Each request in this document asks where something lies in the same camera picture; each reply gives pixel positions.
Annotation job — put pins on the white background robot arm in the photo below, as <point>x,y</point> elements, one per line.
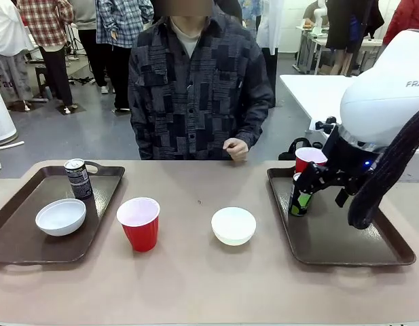
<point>319,17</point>

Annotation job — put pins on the person in patchwork shirt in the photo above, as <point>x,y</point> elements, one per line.
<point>195,95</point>

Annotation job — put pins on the brown plastic tray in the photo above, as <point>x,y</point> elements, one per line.
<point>42,244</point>
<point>331,237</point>

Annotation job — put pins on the slim black Pepsi can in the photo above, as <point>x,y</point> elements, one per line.
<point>79,181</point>

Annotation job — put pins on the bystander in blue plaid shirt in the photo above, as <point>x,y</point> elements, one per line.
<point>122,30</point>

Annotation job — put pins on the bystander in red jacket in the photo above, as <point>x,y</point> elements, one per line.
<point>404,17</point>

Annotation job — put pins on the white side table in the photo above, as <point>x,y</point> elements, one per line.
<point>318,95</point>

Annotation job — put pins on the bystander in white shirt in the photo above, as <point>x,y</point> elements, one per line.
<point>7,40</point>

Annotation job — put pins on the red plastic cup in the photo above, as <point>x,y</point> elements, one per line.
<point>139,227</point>
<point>305,162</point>

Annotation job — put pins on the person's left hand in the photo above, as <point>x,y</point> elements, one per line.
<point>237,148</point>

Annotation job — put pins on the bystander in grey top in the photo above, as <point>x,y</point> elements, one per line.
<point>90,40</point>

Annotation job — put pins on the white background work table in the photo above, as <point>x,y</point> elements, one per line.
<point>314,47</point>

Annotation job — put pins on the bystander in white coat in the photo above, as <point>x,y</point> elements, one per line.
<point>267,37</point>

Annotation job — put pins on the black chair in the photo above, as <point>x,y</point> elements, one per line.
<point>294,149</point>

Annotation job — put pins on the black Pepsi can green lime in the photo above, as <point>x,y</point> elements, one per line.
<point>299,206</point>

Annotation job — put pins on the bystander in red plaid shirt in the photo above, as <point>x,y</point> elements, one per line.
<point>49,34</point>

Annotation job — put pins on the person's left forearm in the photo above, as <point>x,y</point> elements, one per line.
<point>258,122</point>

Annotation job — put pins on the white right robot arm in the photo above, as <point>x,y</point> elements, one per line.
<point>382,95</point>

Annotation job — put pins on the black stool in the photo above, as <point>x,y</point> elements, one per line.
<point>41,79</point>

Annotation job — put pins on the bystander in black dress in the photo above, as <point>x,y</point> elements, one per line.
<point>345,30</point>

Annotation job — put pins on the pale bluish white bowl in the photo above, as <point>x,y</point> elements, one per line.
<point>60,219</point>

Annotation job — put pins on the person's right forearm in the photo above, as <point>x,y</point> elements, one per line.
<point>141,136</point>

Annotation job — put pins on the white cylindrical appliance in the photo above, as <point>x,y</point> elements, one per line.
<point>2,112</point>

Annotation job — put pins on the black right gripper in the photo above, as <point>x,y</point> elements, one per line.
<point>348,166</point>

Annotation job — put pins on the black tripod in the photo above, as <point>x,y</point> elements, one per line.
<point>76,51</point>

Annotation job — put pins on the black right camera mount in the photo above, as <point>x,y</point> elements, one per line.
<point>326,125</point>

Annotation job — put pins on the white tube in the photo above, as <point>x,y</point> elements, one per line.
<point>10,144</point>

